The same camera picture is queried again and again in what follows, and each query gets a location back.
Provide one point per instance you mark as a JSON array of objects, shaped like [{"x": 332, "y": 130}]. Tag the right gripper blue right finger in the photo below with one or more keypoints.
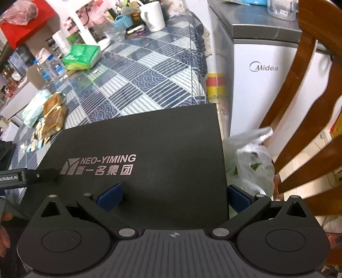
[{"x": 249, "y": 209}]

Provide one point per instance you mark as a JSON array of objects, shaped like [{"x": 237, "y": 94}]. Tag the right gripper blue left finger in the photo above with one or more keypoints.
[{"x": 99, "y": 206}]

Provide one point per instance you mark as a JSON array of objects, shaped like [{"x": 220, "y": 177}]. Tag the black box lid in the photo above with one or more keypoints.
[{"x": 170, "y": 164}]

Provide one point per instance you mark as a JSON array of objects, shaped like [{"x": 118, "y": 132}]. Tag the person left hand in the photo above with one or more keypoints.
[{"x": 4, "y": 237}]

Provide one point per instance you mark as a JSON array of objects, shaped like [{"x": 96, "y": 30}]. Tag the black jacket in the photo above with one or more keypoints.
[{"x": 7, "y": 149}]

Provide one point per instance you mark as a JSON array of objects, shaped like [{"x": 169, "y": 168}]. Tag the plastic bag with vegetables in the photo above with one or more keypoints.
[{"x": 249, "y": 165}]

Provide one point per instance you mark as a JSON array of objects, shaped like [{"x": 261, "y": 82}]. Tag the gold mooncake packet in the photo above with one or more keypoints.
[
  {"x": 53, "y": 121},
  {"x": 53, "y": 102}
]

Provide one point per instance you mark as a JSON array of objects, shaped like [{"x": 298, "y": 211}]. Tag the light blue wet wipes pack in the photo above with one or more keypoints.
[{"x": 33, "y": 110}]

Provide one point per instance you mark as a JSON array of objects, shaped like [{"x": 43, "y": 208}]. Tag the wooden chair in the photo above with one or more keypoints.
[{"x": 320, "y": 22}]

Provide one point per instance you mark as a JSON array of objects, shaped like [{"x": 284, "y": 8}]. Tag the small water bottle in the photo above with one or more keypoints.
[
  {"x": 45, "y": 74},
  {"x": 57, "y": 67}
]

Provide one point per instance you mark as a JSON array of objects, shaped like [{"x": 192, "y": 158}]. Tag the green tissue pack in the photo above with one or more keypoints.
[{"x": 82, "y": 57}]

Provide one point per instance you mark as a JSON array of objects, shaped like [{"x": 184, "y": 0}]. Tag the patterned blue tablecloth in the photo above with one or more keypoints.
[{"x": 154, "y": 71}]

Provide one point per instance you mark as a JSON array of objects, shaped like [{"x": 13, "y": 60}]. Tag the white mini fridge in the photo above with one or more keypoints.
[{"x": 254, "y": 52}]

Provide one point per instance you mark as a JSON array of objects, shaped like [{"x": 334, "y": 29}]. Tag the red hanging bag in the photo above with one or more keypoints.
[{"x": 23, "y": 19}]

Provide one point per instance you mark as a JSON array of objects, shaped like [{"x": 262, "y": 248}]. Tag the white desk lamp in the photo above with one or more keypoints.
[{"x": 90, "y": 26}]

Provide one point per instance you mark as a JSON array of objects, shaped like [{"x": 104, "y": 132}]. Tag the small teal mesh basket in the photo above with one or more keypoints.
[{"x": 123, "y": 22}]

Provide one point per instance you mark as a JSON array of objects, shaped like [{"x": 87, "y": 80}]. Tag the white ceramic mug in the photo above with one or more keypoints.
[{"x": 152, "y": 15}]

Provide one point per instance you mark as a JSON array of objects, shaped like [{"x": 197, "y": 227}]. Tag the clear water jug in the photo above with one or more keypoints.
[{"x": 283, "y": 9}]

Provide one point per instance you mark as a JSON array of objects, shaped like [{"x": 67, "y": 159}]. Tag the blue plastic basket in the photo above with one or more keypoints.
[{"x": 249, "y": 2}]

